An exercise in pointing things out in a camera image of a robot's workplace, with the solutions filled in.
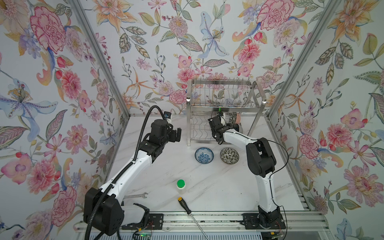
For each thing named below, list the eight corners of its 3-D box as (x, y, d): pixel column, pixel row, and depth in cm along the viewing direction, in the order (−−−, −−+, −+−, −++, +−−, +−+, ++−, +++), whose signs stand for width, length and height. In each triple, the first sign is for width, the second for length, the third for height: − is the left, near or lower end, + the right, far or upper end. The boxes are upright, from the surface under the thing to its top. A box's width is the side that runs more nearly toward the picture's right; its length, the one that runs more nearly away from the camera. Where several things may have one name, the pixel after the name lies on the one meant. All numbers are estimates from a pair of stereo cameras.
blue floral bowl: (194, 163, 96) (195, 160, 93) (194, 150, 102) (194, 147, 99) (213, 163, 96) (214, 160, 93) (212, 150, 102) (213, 147, 99)
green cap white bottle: (177, 194, 85) (176, 187, 77) (178, 186, 88) (176, 179, 79) (185, 194, 85) (185, 187, 77) (185, 186, 88) (185, 179, 79)
